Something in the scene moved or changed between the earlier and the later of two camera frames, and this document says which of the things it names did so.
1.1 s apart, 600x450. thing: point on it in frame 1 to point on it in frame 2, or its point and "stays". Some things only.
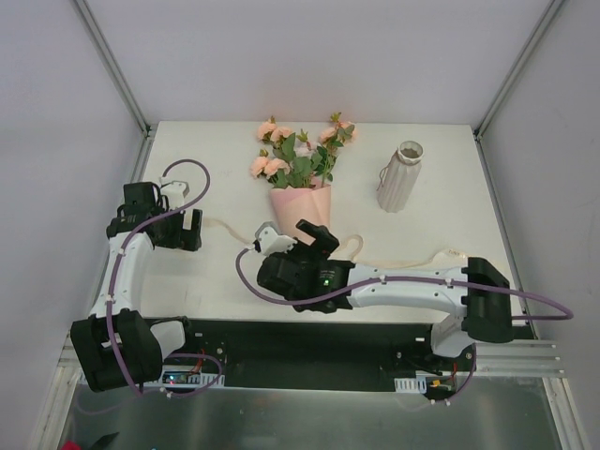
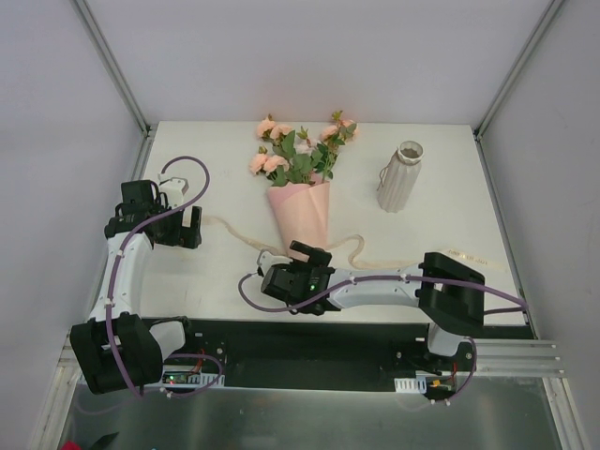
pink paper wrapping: x=293 y=204 stays
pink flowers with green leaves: x=295 y=161 stays
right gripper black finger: x=324 y=241 to x=319 y=258
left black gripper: x=188 y=232 stays
